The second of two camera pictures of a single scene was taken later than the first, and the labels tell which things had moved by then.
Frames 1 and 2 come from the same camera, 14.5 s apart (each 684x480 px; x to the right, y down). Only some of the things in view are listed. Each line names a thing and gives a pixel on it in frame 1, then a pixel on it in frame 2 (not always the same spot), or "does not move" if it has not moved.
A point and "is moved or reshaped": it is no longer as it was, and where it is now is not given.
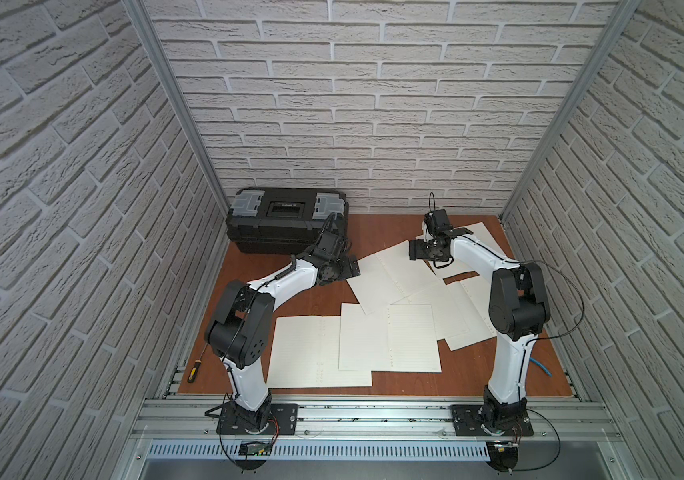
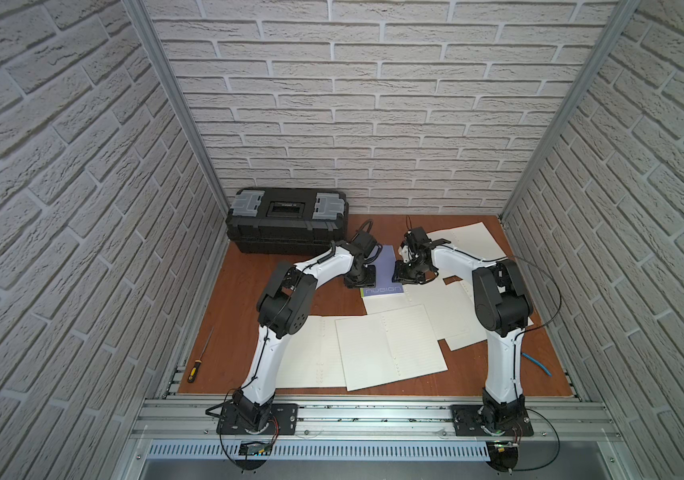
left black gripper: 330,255 to 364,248
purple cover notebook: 390,277 is moved or reshaped
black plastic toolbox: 280,220 does not move
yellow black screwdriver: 193,373 does not move
